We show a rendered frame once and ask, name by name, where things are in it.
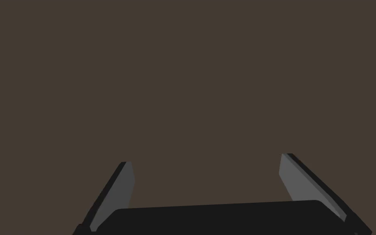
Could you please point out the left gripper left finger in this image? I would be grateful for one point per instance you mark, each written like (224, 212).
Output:
(117, 191)

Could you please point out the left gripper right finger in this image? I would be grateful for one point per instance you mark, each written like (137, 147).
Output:
(305, 182)

